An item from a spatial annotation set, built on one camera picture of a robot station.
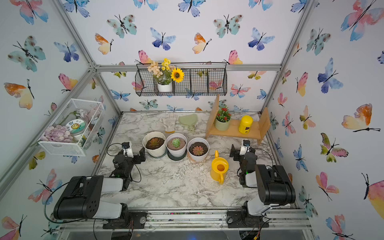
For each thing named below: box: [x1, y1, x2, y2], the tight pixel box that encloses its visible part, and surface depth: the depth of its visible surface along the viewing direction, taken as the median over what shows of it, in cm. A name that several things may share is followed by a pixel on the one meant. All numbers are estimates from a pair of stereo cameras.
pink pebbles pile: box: [40, 125, 74, 143], surface depth 61 cm
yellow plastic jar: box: [238, 115, 254, 134], surface depth 95 cm
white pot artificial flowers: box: [147, 58, 185, 92], surface depth 86 cm
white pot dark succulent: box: [142, 131, 167, 158], surface depth 95 cm
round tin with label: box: [66, 119, 87, 140], surface depth 67 cm
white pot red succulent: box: [187, 137, 210, 162], surface depth 91 cm
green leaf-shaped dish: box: [178, 113, 198, 131], surface depth 118 cm
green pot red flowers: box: [214, 105, 232, 131], surface depth 95 cm
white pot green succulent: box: [165, 133, 188, 158], surface depth 93 cm
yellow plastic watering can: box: [210, 150, 229, 185], surface depth 82 cm
